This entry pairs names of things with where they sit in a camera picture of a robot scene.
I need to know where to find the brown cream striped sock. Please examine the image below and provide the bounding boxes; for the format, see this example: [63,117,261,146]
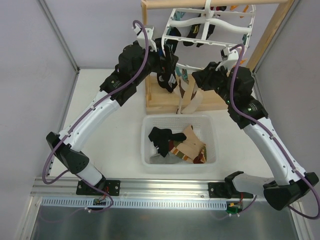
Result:
[173,79,204,114]

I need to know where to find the white round clip hanger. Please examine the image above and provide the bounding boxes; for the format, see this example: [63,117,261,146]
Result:
[160,0,256,71]

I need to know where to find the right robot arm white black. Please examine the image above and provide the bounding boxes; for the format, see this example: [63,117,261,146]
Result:
[192,62,319,211]

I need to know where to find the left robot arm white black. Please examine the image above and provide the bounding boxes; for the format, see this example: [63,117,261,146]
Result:
[46,41,179,195]

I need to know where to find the black santa sock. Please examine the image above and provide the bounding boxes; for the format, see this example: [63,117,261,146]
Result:
[182,23,216,48]

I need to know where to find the white plastic basket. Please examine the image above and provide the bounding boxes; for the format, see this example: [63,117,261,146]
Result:
[140,114,219,174]

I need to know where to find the small black sock in basket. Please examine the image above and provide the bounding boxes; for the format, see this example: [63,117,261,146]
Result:
[148,127,187,157]

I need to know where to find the cream striped sock in basket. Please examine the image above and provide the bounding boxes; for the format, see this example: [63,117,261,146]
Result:
[170,124,206,164]

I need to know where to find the brown patterned sock in basket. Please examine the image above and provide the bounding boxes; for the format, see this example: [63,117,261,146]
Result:
[193,145,207,164]

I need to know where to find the green circuit board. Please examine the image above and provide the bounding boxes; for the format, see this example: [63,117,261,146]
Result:
[226,203,243,217]

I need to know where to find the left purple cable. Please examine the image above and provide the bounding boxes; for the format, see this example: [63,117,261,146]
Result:
[41,19,151,185]

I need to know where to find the purple cable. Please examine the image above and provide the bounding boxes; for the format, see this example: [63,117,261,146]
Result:
[41,19,151,185]
[226,43,320,220]

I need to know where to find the wooden hanging rack frame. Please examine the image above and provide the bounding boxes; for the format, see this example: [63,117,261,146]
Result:
[141,0,293,114]

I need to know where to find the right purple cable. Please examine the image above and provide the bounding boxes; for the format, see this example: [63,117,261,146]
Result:
[226,43,320,220]

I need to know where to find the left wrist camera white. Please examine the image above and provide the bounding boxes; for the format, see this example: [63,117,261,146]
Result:
[132,25,157,52]

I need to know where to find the right black mount plate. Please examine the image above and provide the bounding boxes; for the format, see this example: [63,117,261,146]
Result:
[207,181,232,199]

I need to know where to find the black mount plate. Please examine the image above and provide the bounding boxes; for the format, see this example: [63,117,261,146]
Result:
[76,178,121,196]
[207,181,232,199]

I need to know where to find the left black mount plate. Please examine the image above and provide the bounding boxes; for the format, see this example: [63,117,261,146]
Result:
[76,178,121,196]

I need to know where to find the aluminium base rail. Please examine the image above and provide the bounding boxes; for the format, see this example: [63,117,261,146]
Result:
[30,176,266,200]

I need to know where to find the white slotted cable duct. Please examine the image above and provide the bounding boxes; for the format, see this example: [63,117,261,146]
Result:
[40,197,227,211]

